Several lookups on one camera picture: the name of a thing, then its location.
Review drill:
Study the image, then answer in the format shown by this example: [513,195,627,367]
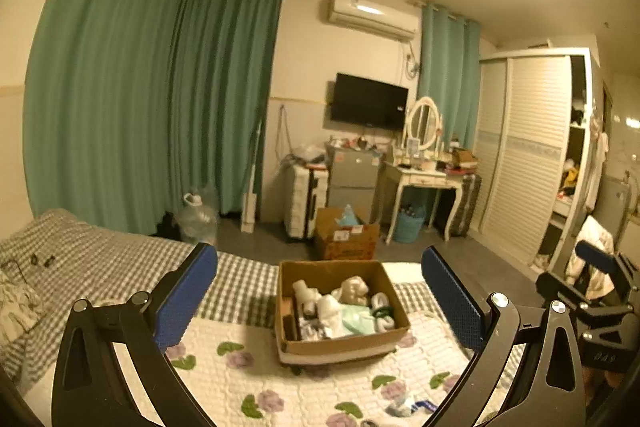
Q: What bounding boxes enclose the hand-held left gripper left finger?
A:
[50,242,219,427]

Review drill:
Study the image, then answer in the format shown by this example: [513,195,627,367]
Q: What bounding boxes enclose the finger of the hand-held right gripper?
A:
[574,240,636,305]
[535,273,593,314]

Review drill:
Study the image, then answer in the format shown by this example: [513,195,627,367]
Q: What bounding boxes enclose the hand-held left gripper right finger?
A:
[421,245,587,427]

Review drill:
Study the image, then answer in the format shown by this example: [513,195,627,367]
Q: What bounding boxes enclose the black and white socks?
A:
[370,291,397,331]

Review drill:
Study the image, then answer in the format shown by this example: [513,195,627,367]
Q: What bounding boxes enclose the small blue white packet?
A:
[394,395,437,416]

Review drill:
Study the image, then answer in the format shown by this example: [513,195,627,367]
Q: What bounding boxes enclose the grey patterned socks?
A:
[297,314,332,341]

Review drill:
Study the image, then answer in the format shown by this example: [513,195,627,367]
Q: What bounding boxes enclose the white padded jacket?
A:
[564,215,617,301]

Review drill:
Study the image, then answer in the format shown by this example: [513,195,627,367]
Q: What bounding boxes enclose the cream blanket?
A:
[382,260,432,289]

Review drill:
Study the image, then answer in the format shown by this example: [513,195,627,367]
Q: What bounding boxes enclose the black bag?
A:
[157,211,182,241]

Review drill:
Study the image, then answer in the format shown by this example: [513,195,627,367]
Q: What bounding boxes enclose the grey gingham bedsheet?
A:
[0,207,523,410]

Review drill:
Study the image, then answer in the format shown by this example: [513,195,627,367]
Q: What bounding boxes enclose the clear water jug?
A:
[175,192,219,246]

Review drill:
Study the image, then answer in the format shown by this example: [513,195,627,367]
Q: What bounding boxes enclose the floral quilted mat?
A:
[24,302,522,427]

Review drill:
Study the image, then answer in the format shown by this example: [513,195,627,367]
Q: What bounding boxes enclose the blue laundry basket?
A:
[392,204,427,244]

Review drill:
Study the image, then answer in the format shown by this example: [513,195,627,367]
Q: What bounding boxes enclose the dark suitcase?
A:
[447,173,482,238]

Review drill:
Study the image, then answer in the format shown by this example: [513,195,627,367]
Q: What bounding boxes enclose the white hanging garment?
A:
[591,111,610,208]

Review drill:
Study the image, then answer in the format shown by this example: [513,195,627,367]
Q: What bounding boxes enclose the white flat mop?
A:
[242,119,264,234]

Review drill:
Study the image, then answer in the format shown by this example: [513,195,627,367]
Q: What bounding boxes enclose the white louvred wardrobe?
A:
[472,46,602,276]

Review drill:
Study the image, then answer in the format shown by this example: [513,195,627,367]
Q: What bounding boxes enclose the cardboard box with labels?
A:
[314,206,381,262]

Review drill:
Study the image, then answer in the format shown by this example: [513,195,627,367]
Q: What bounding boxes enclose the white dressing table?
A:
[382,154,469,246]

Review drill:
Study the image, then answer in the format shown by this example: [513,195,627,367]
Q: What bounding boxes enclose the teal plastic bag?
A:
[334,204,364,226]

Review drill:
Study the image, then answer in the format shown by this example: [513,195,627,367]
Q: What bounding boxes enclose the white suitcase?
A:
[283,164,330,242]

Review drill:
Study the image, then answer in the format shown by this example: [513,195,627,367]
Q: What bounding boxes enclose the small grey fridge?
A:
[325,141,384,226]

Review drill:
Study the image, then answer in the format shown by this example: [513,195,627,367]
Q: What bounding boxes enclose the white oval mirror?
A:
[405,95,445,153]

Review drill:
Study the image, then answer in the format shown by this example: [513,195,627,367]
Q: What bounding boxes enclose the clear plastic bag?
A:
[292,144,326,166]

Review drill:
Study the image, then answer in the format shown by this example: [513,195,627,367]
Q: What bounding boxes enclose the green corner curtain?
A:
[169,0,287,216]

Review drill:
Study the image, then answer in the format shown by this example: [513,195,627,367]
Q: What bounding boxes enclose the wide green curtain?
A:
[22,0,202,239]

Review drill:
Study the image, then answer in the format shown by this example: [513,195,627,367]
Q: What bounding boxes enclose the narrow green curtain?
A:
[417,2,482,154]

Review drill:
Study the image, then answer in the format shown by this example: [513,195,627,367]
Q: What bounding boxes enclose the white air conditioner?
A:
[327,0,419,41]

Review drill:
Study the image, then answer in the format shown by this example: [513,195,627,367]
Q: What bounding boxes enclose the hanging wall cable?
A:
[277,104,297,158]

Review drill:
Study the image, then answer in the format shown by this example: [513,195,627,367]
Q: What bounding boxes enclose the black wall television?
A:
[329,72,410,133]

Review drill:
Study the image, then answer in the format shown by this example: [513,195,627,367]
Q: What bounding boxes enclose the air conditioner power cable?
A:
[404,39,422,78]

